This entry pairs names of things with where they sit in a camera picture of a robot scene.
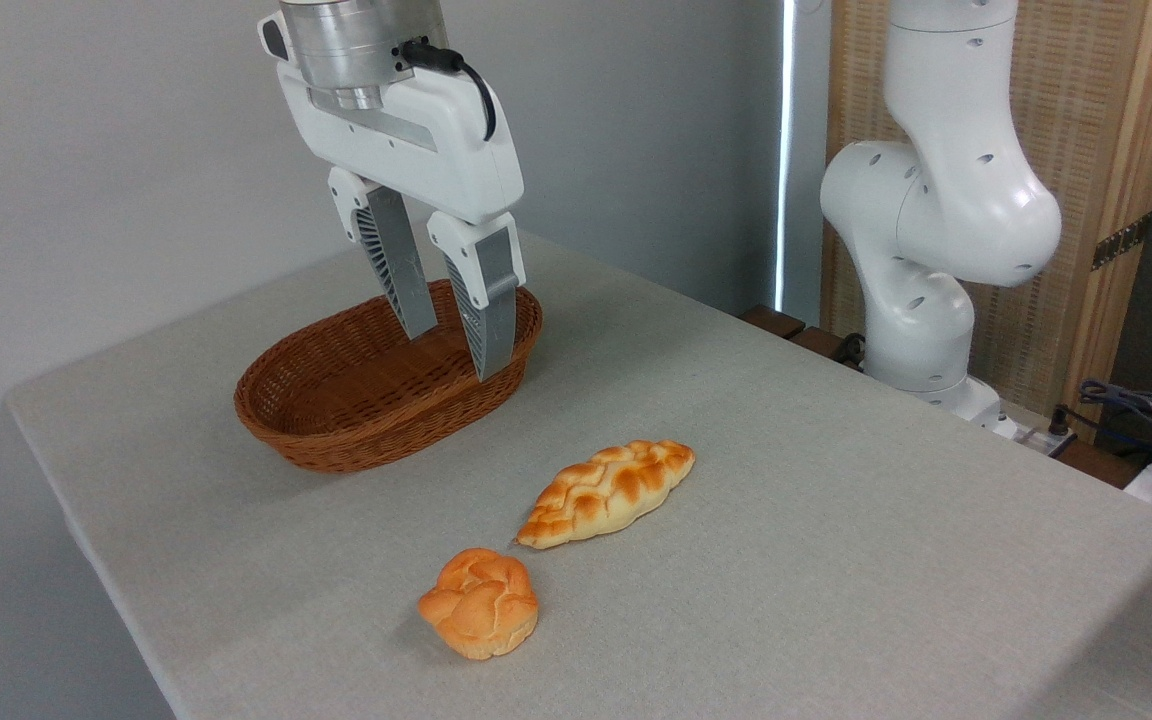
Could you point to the black plug connector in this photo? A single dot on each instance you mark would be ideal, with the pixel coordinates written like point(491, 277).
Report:
point(1060, 422)

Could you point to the brown wicker oval basket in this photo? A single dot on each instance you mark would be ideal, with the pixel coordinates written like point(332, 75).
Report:
point(336, 400)

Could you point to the wooden rattan folding screen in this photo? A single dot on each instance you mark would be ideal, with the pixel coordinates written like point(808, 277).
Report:
point(1086, 100)

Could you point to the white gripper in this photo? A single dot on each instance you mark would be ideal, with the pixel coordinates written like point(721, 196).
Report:
point(436, 150)

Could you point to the long braided bread loaf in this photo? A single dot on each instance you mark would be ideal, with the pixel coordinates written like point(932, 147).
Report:
point(606, 492)

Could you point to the round knotted bread roll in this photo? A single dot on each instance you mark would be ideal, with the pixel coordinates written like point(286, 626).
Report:
point(481, 605)

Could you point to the metal screen hinge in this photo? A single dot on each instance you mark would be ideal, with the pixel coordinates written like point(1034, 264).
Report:
point(1121, 242)

